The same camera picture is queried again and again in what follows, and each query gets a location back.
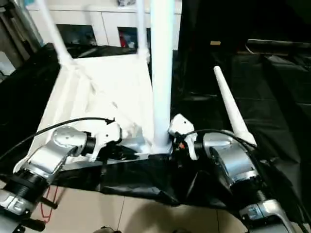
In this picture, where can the white plastic table top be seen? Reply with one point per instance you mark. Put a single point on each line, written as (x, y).
(97, 85)

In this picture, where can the white plastic table leg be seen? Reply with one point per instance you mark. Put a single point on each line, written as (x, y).
(230, 102)
(142, 29)
(56, 31)
(161, 72)

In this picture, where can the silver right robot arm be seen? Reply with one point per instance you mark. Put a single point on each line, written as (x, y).
(233, 165)

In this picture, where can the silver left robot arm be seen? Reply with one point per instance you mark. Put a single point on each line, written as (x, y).
(48, 155)

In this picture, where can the black plastic mat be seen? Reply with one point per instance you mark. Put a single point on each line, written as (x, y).
(267, 97)

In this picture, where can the red bottle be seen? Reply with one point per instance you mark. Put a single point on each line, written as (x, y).
(124, 42)

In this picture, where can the small tan label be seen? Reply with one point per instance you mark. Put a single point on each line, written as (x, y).
(215, 43)

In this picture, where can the white sideboard cabinet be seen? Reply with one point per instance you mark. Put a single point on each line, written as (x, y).
(104, 24)

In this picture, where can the black draped furniture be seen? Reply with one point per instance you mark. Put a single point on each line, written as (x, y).
(243, 19)

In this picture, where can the black parts in clear bag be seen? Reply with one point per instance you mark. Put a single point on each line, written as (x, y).
(126, 2)

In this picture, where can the grey curtain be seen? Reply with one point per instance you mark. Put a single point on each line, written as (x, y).
(12, 29)

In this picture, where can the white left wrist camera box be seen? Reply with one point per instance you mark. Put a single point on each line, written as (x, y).
(107, 136)

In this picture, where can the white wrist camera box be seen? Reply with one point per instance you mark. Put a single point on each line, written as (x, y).
(182, 126)
(107, 136)

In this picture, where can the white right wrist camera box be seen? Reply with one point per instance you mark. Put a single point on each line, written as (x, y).
(182, 126)

